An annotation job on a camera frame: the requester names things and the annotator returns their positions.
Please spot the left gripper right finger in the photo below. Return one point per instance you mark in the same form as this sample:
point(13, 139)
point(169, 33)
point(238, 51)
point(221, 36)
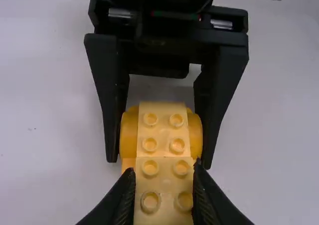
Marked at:
point(209, 202)

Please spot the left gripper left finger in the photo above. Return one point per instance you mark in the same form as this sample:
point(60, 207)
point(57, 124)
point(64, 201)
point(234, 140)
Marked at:
point(117, 202)

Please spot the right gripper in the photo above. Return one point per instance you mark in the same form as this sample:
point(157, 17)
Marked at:
point(159, 58)

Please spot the yellow toy car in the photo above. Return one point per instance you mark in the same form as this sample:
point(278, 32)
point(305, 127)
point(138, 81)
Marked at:
point(162, 147)

